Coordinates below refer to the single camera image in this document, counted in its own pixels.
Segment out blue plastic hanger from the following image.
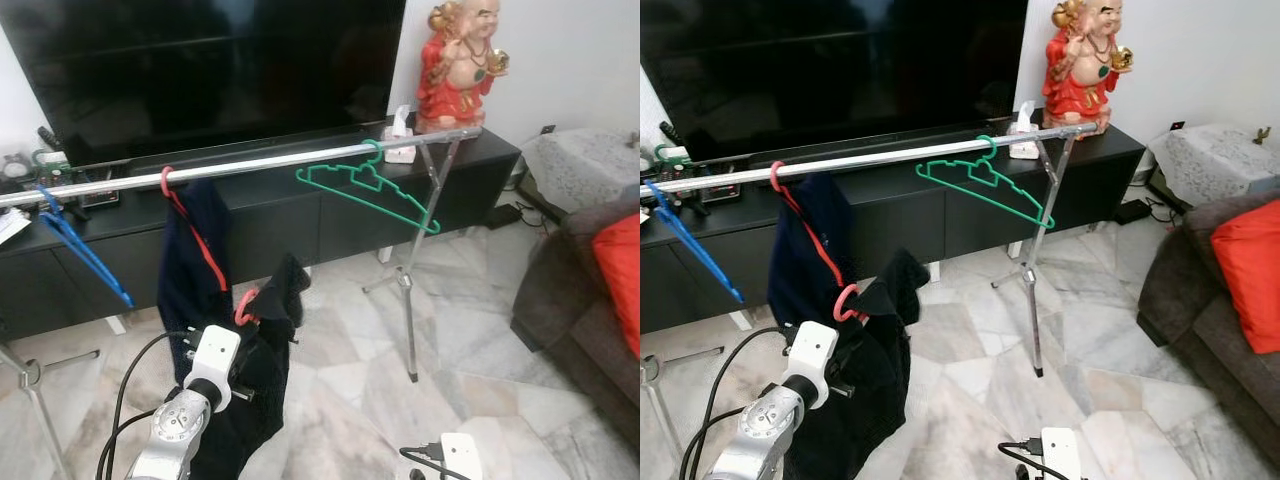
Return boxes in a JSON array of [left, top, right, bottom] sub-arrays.
[[644, 180, 747, 305], [34, 185, 135, 309]]

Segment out black printed clothes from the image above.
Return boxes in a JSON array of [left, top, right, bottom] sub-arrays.
[[788, 247, 932, 480], [188, 252, 312, 480]]

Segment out patterned tissue pack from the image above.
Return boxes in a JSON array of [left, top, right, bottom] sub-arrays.
[[383, 104, 417, 164], [1007, 100, 1042, 161]]

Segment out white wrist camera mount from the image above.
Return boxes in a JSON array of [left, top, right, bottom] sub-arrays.
[[186, 324, 243, 412], [784, 320, 840, 410], [439, 432, 484, 480], [1039, 427, 1084, 480]]

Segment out black flat television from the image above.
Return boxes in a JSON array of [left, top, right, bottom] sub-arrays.
[[640, 0, 1030, 162], [0, 0, 407, 167]]

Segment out silver metal clothes rack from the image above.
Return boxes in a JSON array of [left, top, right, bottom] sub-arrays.
[[0, 126, 484, 480], [640, 122, 1099, 480]]

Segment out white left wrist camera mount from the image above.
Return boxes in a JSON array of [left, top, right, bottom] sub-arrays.
[[186, 324, 243, 412], [784, 320, 840, 410]]

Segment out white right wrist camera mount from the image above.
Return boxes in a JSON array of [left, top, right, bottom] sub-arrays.
[[439, 432, 484, 480], [1039, 427, 1084, 480]]

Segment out table with white lace cloth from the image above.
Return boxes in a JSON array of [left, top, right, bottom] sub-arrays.
[[519, 127, 641, 214], [1147, 123, 1280, 210]]

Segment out black television cabinet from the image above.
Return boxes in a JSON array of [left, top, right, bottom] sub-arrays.
[[0, 125, 522, 341], [640, 120, 1147, 337]]

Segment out dark grey-brown sofa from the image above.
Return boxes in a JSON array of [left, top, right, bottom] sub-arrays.
[[510, 195, 641, 446], [1136, 194, 1280, 413]]

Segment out green plastic hanger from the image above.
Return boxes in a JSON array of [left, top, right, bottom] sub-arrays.
[[295, 139, 442, 236], [914, 134, 1057, 230]]

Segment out red gold deity statue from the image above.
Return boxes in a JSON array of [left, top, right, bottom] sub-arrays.
[[415, 0, 511, 135], [1041, 0, 1135, 137]]

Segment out navy blue shirt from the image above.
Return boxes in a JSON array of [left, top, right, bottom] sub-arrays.
[[766, 172, 853, 333], [156, 179, 237, 387]]

